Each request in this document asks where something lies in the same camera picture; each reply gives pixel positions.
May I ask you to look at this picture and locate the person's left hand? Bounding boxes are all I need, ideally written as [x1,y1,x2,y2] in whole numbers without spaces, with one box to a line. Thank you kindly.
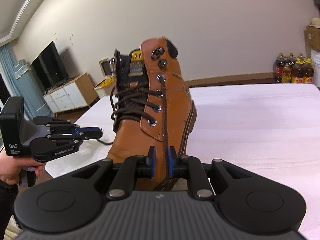
[0,152,45,185]

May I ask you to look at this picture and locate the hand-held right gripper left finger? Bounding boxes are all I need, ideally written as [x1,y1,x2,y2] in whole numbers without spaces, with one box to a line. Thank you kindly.
[72,146,157,201]

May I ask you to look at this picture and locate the red-print cardboard box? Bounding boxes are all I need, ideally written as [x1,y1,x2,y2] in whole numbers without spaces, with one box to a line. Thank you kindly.
[303,26,320,53]

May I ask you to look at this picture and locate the white wooden television cabinet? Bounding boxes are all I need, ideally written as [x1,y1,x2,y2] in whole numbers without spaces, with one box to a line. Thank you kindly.
[42,72,100,113]

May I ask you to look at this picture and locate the beige trash bin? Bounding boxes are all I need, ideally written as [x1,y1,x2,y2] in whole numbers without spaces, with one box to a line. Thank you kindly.
[93,57,118,98]

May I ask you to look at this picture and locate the white plastic bucket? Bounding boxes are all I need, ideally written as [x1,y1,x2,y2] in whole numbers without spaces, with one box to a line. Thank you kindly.
[310,49,320,82]

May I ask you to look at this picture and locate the row of cooking oil bottles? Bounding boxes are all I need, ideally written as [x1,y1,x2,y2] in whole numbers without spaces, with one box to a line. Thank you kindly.
[273,52,315,84]

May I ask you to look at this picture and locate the brown leather boot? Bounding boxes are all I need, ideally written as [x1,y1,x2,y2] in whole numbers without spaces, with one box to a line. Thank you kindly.
[106,36,197,192]

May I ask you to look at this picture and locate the black television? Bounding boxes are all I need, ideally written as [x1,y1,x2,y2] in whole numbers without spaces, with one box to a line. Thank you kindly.
[30,40,71,91]

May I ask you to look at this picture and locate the straw hat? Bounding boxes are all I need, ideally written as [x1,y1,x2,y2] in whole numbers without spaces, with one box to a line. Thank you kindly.
[307,17,320,30]

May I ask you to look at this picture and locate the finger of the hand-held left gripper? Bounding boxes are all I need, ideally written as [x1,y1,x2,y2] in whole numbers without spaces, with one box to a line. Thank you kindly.
[46,122,103,136]
[46,132,104,145]

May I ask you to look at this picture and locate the person's left forearm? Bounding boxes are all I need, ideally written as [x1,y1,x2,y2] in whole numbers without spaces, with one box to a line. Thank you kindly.
[0,180,20,230]

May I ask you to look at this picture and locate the dark brown shoelace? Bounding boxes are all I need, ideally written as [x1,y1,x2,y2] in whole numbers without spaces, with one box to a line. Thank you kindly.
[96,76,173,192]

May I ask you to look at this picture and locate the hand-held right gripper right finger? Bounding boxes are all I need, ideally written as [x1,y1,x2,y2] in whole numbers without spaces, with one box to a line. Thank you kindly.
[168,146,251,201]

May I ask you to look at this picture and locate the blue curtain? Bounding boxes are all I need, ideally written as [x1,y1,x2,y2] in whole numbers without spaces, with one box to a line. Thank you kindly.
[0,44,52,122]

